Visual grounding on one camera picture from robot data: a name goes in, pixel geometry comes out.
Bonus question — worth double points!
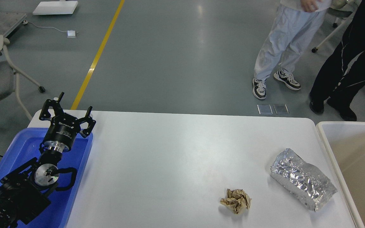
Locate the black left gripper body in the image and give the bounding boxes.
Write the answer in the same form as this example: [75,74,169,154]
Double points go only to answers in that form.
[40,116,85,153]

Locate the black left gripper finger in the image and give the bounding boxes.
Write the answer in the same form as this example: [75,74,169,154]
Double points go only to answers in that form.
[39,92,65,122]
[75,106,96,138]

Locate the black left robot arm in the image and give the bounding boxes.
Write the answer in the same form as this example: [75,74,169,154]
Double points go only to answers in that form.
[0,92,96,228]

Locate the beige plastic bin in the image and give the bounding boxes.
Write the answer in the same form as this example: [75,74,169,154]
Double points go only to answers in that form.
[316,121,365,228]

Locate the blue plastic tray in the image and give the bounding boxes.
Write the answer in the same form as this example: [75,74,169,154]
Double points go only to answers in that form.
[0,127,94,228]

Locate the silver foil bag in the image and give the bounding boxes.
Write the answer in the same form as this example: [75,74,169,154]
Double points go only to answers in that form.
[270,148,338,212]

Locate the person in black clothes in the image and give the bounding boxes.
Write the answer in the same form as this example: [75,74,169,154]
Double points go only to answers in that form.
[309,0,365,121]

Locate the grey platform cart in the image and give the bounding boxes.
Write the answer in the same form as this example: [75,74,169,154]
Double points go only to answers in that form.
[0,12,27,38]

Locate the white flat board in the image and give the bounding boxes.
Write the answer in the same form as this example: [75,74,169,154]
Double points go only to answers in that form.
[32,0,78,15]

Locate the right metal floor plate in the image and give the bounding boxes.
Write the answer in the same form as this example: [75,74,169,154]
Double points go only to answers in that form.
[273,104,289,115]

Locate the metal floor plate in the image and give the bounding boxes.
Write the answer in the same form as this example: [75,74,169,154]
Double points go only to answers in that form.
[257,104,273,115]
[273,104,289,115]

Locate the left metal floor plate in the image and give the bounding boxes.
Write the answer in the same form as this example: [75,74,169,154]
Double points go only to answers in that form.
[257,104,273,115]

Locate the white office chair right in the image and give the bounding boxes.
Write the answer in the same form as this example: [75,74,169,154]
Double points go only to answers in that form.
[311,0,361,53]

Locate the crumpled brown paper ball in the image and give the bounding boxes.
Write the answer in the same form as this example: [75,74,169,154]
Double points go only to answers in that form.
[219,188,252,214]

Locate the person in light trousers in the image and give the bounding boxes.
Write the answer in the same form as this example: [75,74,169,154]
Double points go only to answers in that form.
[252,0,333,100]

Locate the white power adapter with cable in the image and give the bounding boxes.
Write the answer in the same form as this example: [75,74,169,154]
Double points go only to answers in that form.
[22,20,78,38]

